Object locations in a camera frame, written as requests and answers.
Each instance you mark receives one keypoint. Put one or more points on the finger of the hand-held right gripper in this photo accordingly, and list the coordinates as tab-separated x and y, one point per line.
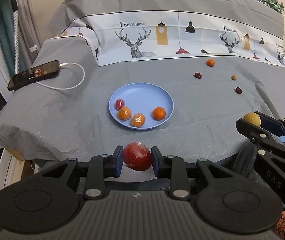
272	127
246	128

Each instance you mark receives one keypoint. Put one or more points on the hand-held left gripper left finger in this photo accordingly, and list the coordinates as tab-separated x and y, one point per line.
118	162

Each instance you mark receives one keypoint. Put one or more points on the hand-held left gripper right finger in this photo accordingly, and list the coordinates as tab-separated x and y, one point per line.
156	163

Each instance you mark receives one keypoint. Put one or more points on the yellow green round fruit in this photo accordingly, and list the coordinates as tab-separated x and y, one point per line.
252	118
234	77

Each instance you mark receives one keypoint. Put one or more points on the plastic red fruit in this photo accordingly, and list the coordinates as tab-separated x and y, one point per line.
137	157
120	104

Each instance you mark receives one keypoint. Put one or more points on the plastic orange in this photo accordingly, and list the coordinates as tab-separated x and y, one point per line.
124	113
138	120

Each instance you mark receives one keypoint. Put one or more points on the blue plastic plate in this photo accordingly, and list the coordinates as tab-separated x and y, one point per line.
142	97

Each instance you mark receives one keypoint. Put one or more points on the grey clothing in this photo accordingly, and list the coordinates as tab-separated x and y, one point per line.
245	162

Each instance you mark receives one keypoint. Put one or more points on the dark red date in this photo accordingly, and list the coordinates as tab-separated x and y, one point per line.
238	90
198	75

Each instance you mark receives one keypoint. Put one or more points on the floral red cloth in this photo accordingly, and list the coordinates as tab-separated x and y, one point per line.
283	226

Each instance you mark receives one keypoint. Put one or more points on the black smartphone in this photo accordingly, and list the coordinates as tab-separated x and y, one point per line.
32	75

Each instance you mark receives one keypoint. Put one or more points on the teal curtain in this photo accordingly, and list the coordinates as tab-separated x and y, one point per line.
2	30

